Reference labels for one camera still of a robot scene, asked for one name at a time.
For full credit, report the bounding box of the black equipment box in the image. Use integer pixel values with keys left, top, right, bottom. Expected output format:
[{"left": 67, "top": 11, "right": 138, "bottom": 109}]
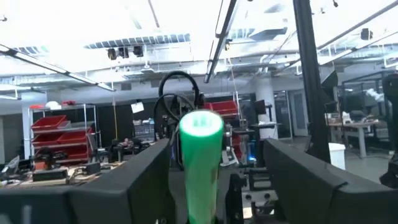
[{"left": 32, "top": 167, "right": 69, "bottom": 182}]

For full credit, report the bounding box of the black ceiling camera cluster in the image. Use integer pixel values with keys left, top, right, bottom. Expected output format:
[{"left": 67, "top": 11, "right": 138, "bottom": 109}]
[{"left": 107, "top": 45, "right": 144, "bottom": 61}]

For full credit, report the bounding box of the red storage bin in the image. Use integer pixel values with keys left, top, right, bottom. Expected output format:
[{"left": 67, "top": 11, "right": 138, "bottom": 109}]
[
  {"left": 203, "top": 100, "right": 240, "bottom": 118},
  {"left": 30, "top": 114, "right": 68, "bottom": 131},
  {"left": 32, "top": 130, "right": 93, "bottom": 146},
  {"left": 55, "top": 145, "right": 93, "bottom": 162}
]

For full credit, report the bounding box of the black frame upright post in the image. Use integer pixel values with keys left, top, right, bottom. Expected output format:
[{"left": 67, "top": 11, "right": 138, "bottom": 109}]
[{"left": 292, "top": 0, "right": 332, "bottom": 164}]

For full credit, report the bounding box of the white column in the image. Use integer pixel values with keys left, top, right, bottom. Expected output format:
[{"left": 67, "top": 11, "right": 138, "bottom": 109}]
[{"left": 253, "top": 77, "right": 279, "bottom": 139}]

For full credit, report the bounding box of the black overhead beam with lights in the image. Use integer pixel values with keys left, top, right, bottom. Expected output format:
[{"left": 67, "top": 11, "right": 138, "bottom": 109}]
[{"left": 203, "top": 0, "right": 239, "bottom": 84}]

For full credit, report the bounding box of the green thick highlighter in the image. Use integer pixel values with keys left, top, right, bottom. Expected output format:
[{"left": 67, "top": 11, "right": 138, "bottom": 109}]
[{"left": 179, "top": 110, "right": 224, "bottom": 224}]

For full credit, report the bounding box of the light wooden desk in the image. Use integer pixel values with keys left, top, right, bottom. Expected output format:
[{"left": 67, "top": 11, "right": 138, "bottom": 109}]
[{"left": 325, "top": 119, "right": 383, "bottom": 159}]

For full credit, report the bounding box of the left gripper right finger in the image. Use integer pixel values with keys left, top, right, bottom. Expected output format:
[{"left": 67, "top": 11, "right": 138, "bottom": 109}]
[{"left": 263, "top": 139, "right": 398, "bottom": 224}]

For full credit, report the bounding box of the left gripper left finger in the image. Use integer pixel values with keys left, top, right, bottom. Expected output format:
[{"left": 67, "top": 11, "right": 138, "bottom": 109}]
[{"left": 0, "top": 138, "right": 187, "bottom": 224}]

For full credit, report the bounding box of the white paper tag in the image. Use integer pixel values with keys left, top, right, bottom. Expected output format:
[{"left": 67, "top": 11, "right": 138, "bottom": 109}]
[{"left": 130, "top": 101, "right": 146, "bottom": 114}]

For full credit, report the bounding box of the storage shelf rack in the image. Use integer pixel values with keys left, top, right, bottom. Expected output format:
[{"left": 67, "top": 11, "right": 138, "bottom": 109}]
[{"left": 28, "top": 104, "right": 98, "bottom": 164}]

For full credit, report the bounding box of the white trash bin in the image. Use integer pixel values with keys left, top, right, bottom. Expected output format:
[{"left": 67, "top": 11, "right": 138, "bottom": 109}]
[{"left": 328, "top": 142, "right": 346, "bottom": 170}]

